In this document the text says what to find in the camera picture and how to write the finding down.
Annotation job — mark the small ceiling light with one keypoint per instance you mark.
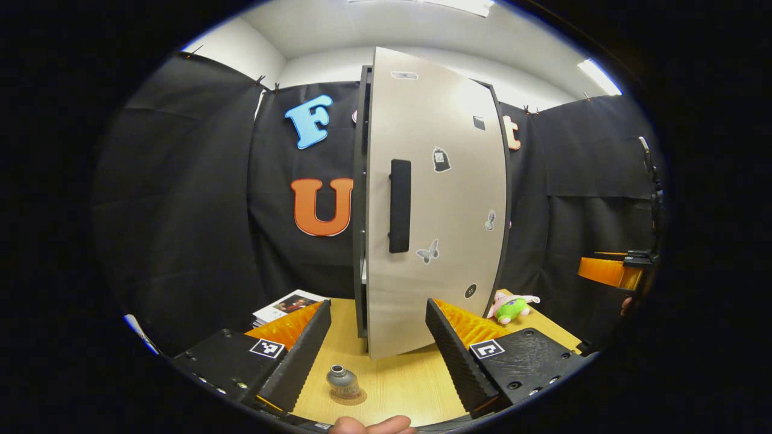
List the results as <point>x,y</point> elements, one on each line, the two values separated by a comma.
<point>598,76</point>

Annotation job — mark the long ceiling light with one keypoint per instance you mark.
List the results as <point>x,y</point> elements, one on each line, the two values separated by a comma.
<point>446,5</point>

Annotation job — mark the white photo cover book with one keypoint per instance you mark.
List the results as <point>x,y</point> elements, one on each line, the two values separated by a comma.
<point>283,304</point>

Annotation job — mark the small grey bottle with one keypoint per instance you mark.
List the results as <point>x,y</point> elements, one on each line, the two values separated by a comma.
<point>341,381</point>

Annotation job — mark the round brown coaster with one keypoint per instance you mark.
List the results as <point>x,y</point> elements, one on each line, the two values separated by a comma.
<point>356,399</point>

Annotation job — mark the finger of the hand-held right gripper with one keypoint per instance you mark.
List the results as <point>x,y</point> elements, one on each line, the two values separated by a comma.
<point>638,261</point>

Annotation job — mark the dark cabinet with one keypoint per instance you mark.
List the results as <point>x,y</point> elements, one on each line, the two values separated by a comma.
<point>360,211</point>

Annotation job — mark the black backdrop cloth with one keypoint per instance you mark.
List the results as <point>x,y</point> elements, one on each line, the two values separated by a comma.
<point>181,211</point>

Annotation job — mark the beige cabinet door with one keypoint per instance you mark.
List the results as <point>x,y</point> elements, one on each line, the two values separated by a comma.
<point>446,199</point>

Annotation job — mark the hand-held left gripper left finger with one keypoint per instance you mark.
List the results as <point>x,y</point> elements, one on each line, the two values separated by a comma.
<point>301,361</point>

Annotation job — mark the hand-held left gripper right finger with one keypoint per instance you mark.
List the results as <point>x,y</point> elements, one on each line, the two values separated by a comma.
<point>458,361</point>

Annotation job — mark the pink and green plush toy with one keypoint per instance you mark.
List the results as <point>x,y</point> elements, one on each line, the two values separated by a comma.
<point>512,308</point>

